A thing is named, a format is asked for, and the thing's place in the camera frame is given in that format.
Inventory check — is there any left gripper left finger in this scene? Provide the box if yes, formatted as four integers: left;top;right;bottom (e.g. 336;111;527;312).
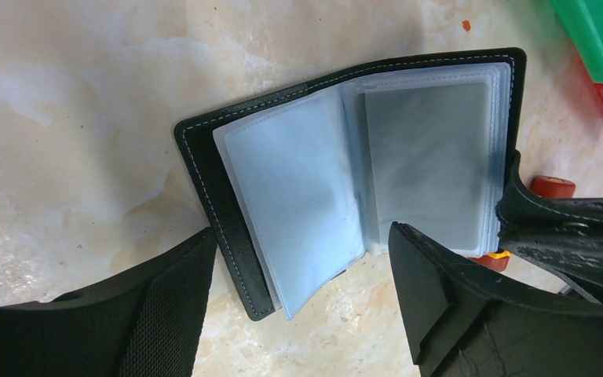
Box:
0;229;217;376

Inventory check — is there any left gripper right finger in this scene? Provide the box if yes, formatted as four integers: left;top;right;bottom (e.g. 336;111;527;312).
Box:
389;223;603;376

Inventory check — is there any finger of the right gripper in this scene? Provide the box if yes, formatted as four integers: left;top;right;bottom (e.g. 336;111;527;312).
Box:
496;196;603;308

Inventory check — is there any black leather card holder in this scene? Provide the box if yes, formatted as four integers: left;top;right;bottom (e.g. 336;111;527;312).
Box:
174;47;540;321

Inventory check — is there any yellow toy brick car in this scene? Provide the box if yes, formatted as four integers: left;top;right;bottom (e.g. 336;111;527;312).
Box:
467;175;577;273

